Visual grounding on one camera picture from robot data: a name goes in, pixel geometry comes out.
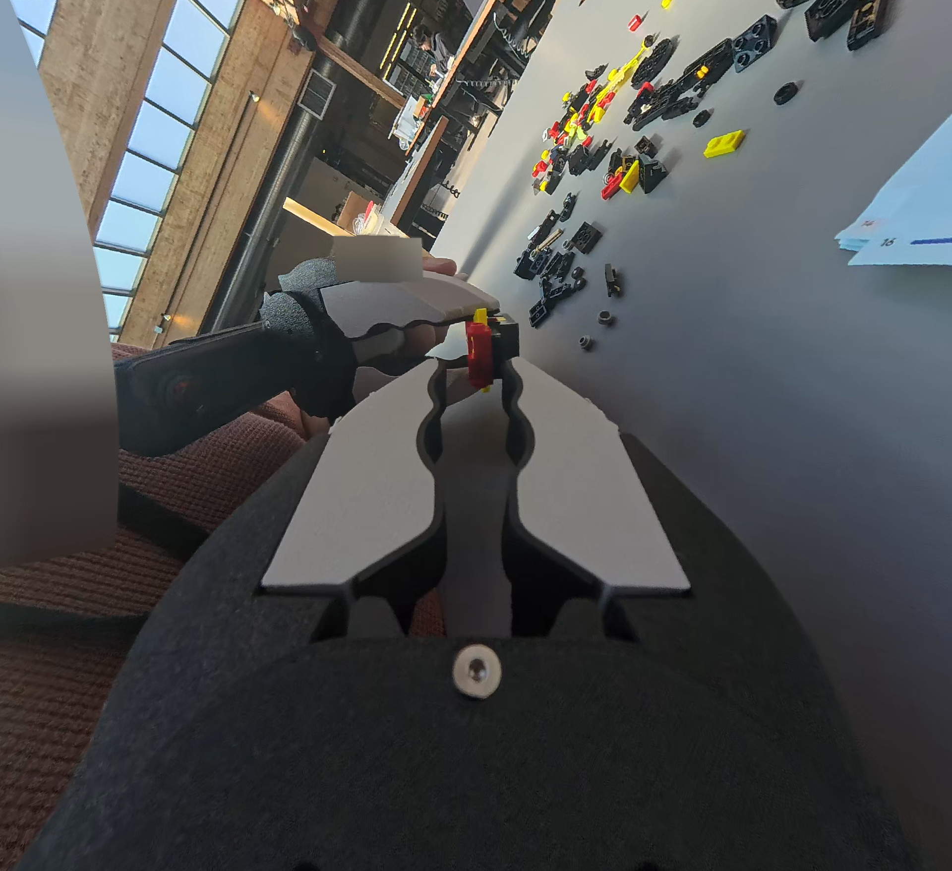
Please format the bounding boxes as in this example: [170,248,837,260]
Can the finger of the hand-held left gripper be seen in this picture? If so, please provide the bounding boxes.
[350,331,477,399]
[318,272,498,342]

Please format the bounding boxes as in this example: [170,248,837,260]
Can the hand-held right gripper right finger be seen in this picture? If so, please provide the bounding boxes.
[504,356,693,598]

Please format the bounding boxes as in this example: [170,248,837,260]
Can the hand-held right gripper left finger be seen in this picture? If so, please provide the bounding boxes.
[260,358,457,597]

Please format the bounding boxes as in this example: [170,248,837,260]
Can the red yellow toy brick assembly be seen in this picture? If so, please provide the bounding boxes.
[466,307,520,390]

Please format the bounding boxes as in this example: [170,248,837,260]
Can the grey desk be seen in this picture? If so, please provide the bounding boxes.
[424,0,952,871]

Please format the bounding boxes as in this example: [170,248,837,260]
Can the glass skylight window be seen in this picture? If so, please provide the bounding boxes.
[0,0,250,336]

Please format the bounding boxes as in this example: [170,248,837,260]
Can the pile of loose toy bricks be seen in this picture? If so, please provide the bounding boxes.
[513,0,895,353]

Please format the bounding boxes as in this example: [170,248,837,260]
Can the person's torso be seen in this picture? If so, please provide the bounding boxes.
[0,341,332,871]

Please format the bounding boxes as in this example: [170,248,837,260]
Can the open blue instruction booklet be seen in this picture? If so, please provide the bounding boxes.
[833,114,952,268]

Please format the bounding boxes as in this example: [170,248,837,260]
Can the dark ventilation duct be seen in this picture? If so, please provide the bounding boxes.
[212,23,358,329]

